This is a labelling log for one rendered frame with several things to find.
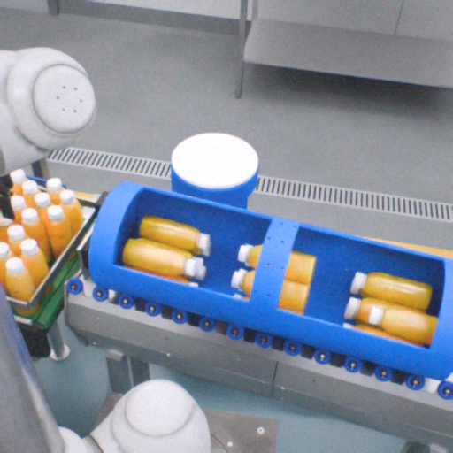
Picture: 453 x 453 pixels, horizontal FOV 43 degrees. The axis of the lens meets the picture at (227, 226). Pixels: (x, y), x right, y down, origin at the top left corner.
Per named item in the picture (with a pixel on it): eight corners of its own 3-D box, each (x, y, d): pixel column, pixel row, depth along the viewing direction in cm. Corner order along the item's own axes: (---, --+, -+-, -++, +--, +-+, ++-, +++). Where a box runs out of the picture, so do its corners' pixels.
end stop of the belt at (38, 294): (32, 310, 150) (30, 303, 148) (29, 309, 150) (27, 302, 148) (100, 211, 178) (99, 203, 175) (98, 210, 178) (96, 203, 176)
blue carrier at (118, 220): (436, 406, 134) (479, 326, 116) (92, 308, 150) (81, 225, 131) (437, 318, 155) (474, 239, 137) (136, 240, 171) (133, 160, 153)
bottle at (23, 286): (19, 296, 159) (6, 256, 147) (44, 298, 159) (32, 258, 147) (11, 316, 154) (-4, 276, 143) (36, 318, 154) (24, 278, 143)
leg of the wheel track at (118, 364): (134, 451, 221) (120, 363, 177) (120, 447, 222) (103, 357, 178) (141, 437, 225) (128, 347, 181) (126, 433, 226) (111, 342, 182)
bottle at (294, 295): (302, 313, 134) (234, 295, 137) (303, 309, 141) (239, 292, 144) (309, 285, 134) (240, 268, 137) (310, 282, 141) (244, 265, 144)
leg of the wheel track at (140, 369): (149, 418, 231) (138, 326, 186) (135, 414, 232) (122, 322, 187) (154, 406, 235) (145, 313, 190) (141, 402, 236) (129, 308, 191)
